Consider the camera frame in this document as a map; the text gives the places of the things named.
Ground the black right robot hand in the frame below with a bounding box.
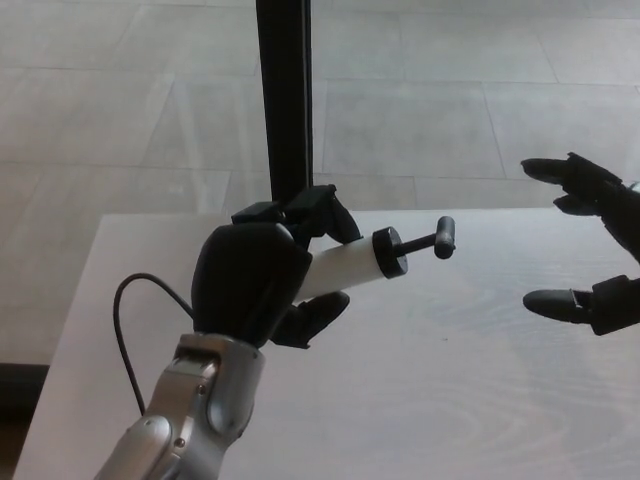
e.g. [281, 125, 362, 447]
[519, 152, 640, 337]

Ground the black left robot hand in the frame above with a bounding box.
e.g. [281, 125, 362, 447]
[191, 183, 364, 350]

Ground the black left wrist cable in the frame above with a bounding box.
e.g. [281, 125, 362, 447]
[113, 272, 200, 417]

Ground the white air pump black handle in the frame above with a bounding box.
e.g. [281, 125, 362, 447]
[292, 215, 458, 305]

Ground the black vertical window post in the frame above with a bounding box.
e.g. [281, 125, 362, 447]
[254, 0, 317, 212]

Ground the dark baseboard strip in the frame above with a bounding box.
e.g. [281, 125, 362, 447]
[0, 363, 51, 426]

